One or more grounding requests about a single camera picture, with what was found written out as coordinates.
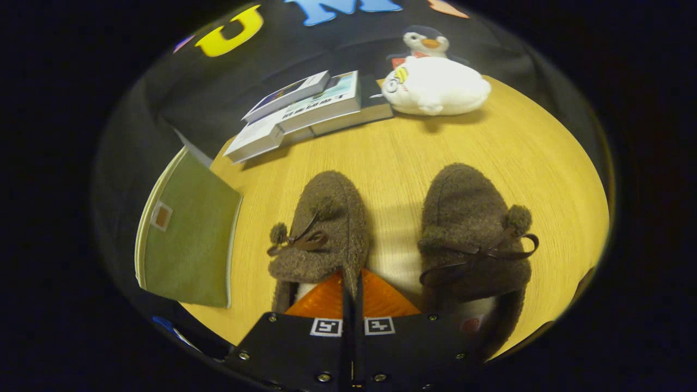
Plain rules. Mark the white book with photo cover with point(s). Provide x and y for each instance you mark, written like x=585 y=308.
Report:
x=288 y=95

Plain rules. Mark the white book with text cover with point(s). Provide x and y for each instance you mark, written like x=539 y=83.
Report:
x=253 y=139

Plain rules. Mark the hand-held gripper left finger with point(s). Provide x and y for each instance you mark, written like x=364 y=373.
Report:
x=294 y=348

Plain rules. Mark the brown fuzzy shoe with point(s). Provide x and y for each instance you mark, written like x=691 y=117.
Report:
x=337 y=218
x=468 y=218

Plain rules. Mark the penguin plush toy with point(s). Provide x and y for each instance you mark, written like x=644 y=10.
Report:
x=427 y=41

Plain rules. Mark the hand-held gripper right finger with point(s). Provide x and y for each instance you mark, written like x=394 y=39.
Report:
x=414 y=348

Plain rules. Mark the white plush toy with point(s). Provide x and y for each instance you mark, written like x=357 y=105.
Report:
x=441 y=87

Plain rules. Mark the green fabric storage box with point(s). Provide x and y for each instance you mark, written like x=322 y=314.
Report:
x=190 y=234

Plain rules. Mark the black backdrop cloth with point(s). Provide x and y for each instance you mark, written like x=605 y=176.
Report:
x=179 y=98

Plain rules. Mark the light blue cover book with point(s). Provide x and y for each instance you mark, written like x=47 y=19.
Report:
x=326 y=103

